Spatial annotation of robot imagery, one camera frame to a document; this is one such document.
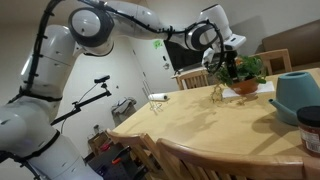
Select black lidded jar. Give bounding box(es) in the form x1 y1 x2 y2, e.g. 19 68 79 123
296 105 320 158

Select black external camera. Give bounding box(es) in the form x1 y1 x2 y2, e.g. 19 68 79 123
93 74 111 84

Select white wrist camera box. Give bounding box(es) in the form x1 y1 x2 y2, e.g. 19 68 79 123
223 33 248 51

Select teal watering can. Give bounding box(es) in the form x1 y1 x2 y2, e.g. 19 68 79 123
268 70 320 127

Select wire paper towel holder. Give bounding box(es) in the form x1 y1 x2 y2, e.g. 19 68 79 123
141 79 164 116

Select wooden dining chair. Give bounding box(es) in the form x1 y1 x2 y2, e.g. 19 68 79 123
251 48 294 76
155 138 320 180
105 128 168 180
174 68 211 91

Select green wall sticker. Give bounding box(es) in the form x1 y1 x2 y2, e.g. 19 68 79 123
152 39 164 50

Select small wooden crate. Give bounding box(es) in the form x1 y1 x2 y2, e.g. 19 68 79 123
87 130 113 158

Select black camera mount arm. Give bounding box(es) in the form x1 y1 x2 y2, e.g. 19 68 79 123
49 83 113 127

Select terracotta pot with green plant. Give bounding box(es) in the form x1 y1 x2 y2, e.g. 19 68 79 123
213 54 268 95

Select black flat television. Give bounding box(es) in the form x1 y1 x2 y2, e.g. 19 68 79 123
163 33 231 73

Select white paper towel roll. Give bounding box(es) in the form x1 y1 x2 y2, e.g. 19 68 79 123
147 93 169 102

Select gray clothes pile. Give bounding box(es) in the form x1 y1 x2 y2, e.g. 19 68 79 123
110 96 138 118

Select dried brown twig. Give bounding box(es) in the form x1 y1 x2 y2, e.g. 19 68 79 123
209 83 225 104

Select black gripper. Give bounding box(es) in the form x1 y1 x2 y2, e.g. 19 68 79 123
225 49 240 83

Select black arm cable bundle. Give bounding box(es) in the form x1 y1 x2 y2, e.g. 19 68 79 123
6 0 226 104

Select brown armchair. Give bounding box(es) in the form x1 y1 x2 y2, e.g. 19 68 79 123
261 19 320 73

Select dried leaf crumbs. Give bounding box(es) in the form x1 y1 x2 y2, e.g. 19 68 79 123
234 96 248 106

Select thin camera cable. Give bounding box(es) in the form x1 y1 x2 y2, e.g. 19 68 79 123
59 83 99 134

